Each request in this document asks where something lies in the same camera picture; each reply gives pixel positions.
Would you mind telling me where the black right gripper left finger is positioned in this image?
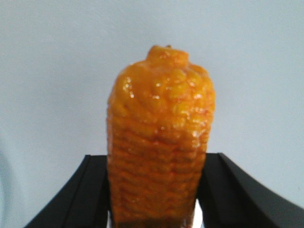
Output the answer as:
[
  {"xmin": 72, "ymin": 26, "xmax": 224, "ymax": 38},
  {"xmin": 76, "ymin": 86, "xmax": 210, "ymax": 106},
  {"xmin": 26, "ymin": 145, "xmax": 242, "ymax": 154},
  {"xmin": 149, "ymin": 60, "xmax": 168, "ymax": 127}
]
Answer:
[{"xmin": 26, "ymin": 155, "xmax": 110, "ymax": 228}]

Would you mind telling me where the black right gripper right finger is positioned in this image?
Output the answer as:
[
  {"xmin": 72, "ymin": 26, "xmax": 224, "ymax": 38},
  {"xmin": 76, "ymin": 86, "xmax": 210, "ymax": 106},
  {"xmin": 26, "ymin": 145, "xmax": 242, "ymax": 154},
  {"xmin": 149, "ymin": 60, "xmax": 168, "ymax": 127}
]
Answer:
[{"xmin": 198, "ymin": 153, "xmax": 304, "ymax": 228}]

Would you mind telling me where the orange corn cob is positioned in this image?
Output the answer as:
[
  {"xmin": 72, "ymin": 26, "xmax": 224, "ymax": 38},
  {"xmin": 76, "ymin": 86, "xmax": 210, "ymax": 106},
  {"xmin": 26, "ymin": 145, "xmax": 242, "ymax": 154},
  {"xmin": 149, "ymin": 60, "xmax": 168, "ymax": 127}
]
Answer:
[{"xmin": 106, "ymin": 46, "xmax": 216, "ymax": 228}]

